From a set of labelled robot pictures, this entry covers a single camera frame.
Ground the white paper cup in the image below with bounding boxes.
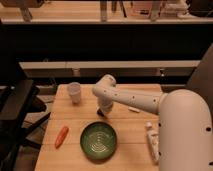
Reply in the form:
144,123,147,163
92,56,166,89
67,82,81,104

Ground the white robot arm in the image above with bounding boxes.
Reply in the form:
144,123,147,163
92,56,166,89
92,74,213,171

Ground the orange carrot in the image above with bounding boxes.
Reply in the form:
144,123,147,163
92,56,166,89
55,126,69,149

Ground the white tube bottle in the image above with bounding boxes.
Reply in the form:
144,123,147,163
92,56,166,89
145,122,159,164

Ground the white sponge block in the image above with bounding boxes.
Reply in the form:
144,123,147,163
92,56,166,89
128,107,140,113

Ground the black chair left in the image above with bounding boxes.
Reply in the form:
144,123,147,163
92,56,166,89
0,63,52,171

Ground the black eraser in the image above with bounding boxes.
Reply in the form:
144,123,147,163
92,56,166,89
97,109,105,117

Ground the green bowl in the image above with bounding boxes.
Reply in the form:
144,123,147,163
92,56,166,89
80,121,117,160

